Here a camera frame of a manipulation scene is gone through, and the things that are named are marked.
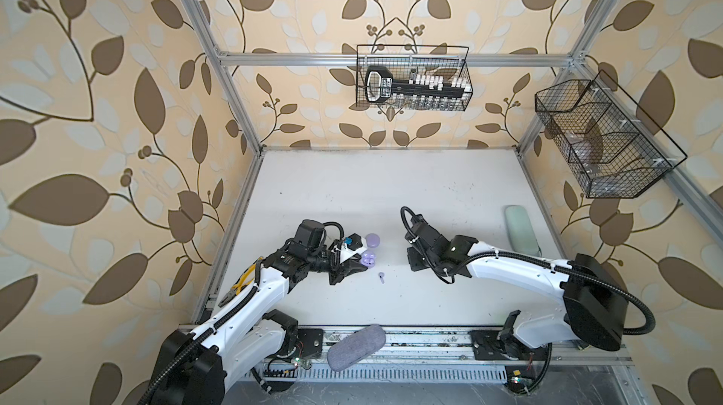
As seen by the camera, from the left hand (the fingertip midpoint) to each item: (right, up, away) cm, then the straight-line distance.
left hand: (364, 260), depth 77 cm
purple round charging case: (+1, +1, 0) cm, 2 cm away
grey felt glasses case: (-2, -20, -6) cm, 21 cm away
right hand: (+15, -1, +7) cm, 16 cm away
